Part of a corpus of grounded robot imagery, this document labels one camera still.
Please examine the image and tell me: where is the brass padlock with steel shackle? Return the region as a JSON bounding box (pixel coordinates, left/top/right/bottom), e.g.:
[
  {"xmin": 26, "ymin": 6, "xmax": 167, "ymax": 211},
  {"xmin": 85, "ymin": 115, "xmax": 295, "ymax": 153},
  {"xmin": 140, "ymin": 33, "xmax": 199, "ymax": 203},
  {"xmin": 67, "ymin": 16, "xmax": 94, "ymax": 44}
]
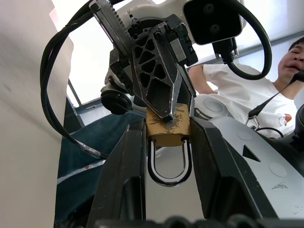
[{"xmin": 145, "ymin": 103, "xmax": 193, "ymax": 187}]

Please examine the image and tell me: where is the person in white T-shirt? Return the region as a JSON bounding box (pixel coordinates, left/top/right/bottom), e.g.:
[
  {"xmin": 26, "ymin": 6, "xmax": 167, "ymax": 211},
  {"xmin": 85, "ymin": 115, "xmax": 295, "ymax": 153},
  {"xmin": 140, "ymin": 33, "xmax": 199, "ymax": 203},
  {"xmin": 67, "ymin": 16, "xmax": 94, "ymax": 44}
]
[{"xmin": 189, "ymin": 37, "xmax": 304, "ymax": 141}]

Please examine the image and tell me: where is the black looped camera cable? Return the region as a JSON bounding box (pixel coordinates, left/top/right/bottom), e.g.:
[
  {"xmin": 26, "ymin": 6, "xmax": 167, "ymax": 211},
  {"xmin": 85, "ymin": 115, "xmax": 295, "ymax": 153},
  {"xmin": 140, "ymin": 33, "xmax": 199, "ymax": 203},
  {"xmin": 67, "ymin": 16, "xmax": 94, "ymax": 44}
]
[{"xmin": 212, "ymin": 0, "xmax": 273, "ymax": 80}]

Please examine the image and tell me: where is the black strap with metal carabiner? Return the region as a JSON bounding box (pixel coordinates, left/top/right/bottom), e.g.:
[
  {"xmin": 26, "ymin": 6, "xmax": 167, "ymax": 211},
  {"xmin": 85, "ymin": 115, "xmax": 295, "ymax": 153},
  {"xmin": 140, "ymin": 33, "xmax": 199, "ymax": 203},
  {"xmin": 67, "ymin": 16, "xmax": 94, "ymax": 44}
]
[{"xmin": 245, "ymin": 71, "xmax": 304, "ymax": 130}]

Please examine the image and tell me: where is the dark teal cloth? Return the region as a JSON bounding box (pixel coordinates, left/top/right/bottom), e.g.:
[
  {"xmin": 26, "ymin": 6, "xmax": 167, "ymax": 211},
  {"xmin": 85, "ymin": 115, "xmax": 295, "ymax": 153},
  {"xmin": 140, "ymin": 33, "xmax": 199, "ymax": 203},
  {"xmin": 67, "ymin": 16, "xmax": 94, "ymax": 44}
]
[{"xmin": 56, "ymin": 111, "xmax": 146, "ymax": 228}]

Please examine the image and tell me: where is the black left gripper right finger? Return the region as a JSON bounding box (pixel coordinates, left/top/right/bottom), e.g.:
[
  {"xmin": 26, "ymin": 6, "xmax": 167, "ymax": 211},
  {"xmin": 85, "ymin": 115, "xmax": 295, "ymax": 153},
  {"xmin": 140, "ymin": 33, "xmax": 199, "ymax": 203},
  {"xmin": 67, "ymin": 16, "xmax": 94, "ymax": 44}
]
[{"xmin": 189, "ymin": 115, "xmax": 280, "ymax": 220}]

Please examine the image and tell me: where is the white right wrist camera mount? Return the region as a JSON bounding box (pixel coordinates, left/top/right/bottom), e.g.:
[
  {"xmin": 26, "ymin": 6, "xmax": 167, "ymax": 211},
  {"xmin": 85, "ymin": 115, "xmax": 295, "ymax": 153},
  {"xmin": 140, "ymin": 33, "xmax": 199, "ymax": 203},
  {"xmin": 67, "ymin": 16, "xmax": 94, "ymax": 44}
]
[{"xmin": 117, "ymin": 0, "xmax": 246, "ymax": 46}]

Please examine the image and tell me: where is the lattice finger of the black right gripper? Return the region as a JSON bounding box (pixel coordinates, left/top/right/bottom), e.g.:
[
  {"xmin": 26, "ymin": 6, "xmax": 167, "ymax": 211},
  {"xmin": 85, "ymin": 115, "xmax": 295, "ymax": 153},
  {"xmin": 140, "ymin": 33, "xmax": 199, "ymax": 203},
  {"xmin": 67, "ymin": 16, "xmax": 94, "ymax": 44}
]
[{"xmin": 128, "ymin": 22, "xmax": 183, "ymax": 124}]

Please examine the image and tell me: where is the slim finger of the black right gripper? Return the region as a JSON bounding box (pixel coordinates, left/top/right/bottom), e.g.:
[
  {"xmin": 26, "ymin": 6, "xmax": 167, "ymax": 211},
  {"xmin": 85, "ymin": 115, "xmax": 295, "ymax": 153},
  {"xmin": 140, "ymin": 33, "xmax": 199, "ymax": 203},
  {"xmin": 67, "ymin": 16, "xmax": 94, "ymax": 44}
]
[{"xmin": 177, "ymin": 64, "xmax": 198, "ymax": 106}]

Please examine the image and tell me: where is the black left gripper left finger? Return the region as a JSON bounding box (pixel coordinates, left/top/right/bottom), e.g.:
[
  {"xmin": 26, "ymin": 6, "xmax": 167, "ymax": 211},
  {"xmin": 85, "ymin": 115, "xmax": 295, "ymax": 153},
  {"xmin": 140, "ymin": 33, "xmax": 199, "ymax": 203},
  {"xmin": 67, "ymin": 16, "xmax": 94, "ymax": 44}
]
[{"xmin": 85, "ymin": 117, "xmax": 147, "ymax": 228}]

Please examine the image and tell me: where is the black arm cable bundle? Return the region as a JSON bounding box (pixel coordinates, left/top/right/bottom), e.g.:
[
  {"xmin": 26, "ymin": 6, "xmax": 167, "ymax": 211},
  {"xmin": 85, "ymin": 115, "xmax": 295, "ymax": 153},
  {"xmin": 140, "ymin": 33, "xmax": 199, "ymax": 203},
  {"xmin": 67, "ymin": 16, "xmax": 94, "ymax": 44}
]
[{"xmin": 40, "ymin": 0, "xmax": 119, "ymax": 160}]

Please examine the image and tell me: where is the thin black cable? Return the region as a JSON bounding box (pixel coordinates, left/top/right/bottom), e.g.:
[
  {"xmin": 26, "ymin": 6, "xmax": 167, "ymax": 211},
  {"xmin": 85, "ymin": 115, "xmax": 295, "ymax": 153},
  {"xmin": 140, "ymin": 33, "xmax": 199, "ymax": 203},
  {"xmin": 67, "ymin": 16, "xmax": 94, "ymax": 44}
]
[{"xmin": 256, "ymin": 127, "xmax": 285, "ymax": 139}]

